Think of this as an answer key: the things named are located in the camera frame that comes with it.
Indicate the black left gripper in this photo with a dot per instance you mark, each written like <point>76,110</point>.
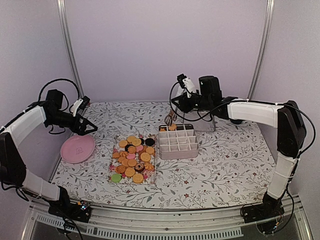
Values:
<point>81,130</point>

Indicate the floral patterned tablecloth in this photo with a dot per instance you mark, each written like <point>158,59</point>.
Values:
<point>234,165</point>

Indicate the aluminium front rail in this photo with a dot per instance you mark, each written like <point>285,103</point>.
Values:
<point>110,222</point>

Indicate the black sandwich cookie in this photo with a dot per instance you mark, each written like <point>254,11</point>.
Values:
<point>149,142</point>

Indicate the swirl butter cookie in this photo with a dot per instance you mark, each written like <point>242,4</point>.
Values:
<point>120,169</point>

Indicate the green sandwich cookie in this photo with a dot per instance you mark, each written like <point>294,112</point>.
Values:
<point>116,178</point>

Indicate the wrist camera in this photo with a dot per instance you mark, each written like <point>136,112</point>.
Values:
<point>186,83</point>
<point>80,104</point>

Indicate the clear tin lid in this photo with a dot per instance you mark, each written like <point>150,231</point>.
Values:
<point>206,124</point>

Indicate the pink round plate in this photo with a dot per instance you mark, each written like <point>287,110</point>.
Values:
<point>77,149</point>

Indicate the chocolate sprinkle donut cookie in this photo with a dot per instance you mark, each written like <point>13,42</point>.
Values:
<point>139,168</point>

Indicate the yellow dotted round biscuit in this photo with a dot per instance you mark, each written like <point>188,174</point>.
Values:
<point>138,178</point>

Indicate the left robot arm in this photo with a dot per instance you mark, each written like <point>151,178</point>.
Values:
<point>13,171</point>

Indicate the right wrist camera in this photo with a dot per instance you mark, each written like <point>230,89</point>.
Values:
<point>186,83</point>

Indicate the floral rectangular tray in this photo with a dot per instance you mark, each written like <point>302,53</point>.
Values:
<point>133,144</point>

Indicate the pink sandwich cookie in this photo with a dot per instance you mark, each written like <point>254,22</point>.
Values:
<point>131,156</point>

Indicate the pink tin with white dividers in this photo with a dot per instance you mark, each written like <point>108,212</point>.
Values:
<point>180,143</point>

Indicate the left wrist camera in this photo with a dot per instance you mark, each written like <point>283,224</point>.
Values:
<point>80,104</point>

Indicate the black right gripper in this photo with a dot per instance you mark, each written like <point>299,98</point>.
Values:
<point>184,106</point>

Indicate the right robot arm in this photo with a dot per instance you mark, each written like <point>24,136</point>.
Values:
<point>286,117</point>

